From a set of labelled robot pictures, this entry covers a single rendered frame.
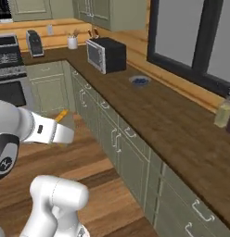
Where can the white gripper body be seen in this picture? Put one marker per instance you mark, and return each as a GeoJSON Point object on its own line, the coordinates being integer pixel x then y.
{"type": "Point", "coordinates": [64, 134]}

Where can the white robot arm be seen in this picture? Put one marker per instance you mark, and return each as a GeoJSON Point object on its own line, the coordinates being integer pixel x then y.
{"type": "Point", "coordinates": [55, 197]}

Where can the blue plate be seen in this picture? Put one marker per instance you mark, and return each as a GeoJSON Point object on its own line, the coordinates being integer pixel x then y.
{"type": "Point", "coordinates": [139, 80]}

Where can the black and grey toaster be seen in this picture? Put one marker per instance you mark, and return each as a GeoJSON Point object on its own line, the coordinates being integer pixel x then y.
{"type": "Point", "coordinates": [35, 43]}

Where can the green cupboard door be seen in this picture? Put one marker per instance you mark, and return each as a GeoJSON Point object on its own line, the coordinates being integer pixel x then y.
{"type": "Point", "coordinates": [134, 176]}
{"type": "Point", "coordinates": [76, 98]}
{"type": "Point", "coordinates": [50, 94]}
{"type": "Point", "coordinates": [106, 142]}
{"type": "Point", "coordinates": [91, 117]}

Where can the green drawer front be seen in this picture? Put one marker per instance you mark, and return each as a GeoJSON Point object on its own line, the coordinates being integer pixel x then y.
{"type": "Point", "coordinates": [181, 200]}
{"type": "Point", "coordinates": [109, 111]}
{"type": "Point", "coordinates": [92, 91]}
{"type": "Point", "coordinates": [135, 140]}
{"type": "Point", "coordinates": [77, 77]}
{"type": "Point", "coordinates": [45, 70]}

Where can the steel stove with oven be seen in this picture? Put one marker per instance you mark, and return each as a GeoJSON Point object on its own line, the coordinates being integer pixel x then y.
{"type": "Point", "coordinates": [8, 74]}

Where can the black and white microwave oven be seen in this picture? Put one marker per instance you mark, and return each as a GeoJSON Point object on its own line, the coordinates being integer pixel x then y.
{"type": "Point", "coordinates": [111, 55]}

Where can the white pot with tools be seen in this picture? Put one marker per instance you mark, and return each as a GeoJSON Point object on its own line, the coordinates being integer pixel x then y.
{"type": "Point", "coordinates": [72, 42]}

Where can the narrow green cupboard panel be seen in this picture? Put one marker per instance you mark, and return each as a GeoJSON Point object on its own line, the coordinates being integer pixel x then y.
{"type": "Point", "coordinates": [154, 185]}

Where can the black and white extractor hood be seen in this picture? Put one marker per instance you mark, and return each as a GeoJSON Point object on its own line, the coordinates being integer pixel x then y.
{"type": "Point", "coordinates": [2, 10]}

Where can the pale yellow bottle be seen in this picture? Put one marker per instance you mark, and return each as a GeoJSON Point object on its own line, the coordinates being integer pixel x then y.
{"type": "Point", "coordinates": [223, 114]}

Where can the black framed window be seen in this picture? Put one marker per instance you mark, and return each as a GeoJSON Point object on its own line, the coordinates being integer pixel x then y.
{"type": "Point", "coordinates": [200, 40]}

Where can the white wall socket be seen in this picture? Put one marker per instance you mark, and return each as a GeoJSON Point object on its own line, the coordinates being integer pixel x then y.
{"type": "Point", "coordinates": [50, 30]}

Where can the green wall cupboards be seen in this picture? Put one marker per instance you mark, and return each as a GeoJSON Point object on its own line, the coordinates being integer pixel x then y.
{"type": "Point", "coordinates": [113, 12]}
{"type": "Point", "coordinates": [36, 9]}

